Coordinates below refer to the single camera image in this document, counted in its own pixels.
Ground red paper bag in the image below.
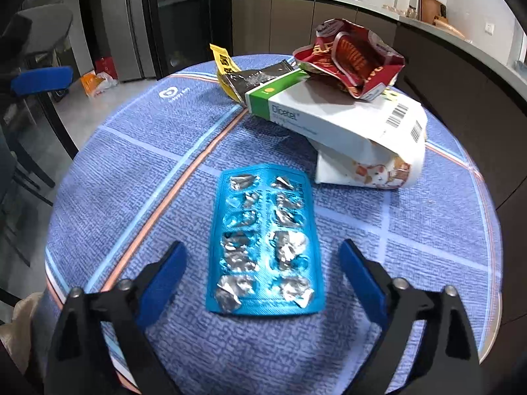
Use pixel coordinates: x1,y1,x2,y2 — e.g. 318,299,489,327
95,57,119,81

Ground yellow black foil wrapper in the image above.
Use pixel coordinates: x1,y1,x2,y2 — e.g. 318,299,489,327
209,43,297,103

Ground red crumpled snack bag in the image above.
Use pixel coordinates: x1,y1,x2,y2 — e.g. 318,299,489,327
292,18,406,101

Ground white kitchen countertop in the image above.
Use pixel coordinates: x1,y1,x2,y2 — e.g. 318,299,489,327
230,0,527,105

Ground white green medicine box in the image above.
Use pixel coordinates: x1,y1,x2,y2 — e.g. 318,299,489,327
245,69,412,144

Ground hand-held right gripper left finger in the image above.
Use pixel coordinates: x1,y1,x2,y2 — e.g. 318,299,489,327
44,241,188,395

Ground dark grey chair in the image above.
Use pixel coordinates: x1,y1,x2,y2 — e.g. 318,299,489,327
0,6,74,75

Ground blue striped tablecloth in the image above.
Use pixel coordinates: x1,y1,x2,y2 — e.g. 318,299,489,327
43,53,504,395

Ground wooden cutting board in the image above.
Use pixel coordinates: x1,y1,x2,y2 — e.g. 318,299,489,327
419,0,444,21

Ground orange white plastic bag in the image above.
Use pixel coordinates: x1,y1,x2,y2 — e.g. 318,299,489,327
80,71,119,98

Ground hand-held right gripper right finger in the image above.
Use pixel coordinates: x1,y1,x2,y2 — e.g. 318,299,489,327
338,239,480,395

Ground white printed paper bag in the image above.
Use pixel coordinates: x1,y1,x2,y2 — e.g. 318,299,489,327
315,94,429,191

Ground dark glass door refrigerator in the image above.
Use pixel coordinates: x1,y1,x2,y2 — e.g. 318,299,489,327
124,0,233,81

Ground blue backed chair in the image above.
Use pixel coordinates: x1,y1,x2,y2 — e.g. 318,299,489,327
0,67,79,161

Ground blue blister pack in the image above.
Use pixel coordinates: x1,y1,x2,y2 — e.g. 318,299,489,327
205,164,326,317

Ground beige cloth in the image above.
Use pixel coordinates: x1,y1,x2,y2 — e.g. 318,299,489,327
9,292,42,365

